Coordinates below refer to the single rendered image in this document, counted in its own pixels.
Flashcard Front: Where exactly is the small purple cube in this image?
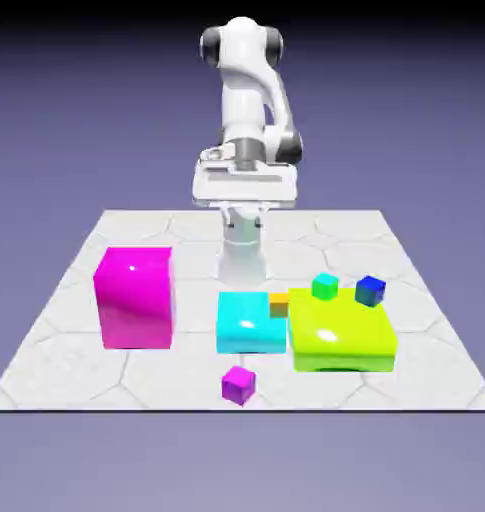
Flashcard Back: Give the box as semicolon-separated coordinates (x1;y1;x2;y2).
220;365;257;407

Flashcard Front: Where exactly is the small green cube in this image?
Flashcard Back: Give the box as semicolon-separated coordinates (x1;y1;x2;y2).
311;272;340;301

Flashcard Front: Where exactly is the large cyan box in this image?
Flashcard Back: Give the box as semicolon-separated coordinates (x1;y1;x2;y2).
216;290;288;356

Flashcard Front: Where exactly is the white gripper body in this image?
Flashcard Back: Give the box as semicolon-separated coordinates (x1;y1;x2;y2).
191;158;298;210

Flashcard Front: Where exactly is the large magenta box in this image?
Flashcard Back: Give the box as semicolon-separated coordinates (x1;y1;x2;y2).
92;246;174;351

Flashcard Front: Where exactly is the large yellow-green box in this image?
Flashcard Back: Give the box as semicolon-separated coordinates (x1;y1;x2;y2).
287;286;399;374

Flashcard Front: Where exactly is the small blue cube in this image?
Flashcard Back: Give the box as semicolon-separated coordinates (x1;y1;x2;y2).
354;274;387;308

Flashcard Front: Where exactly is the small orange cube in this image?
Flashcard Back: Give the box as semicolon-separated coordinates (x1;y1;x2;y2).
268;291;290;320

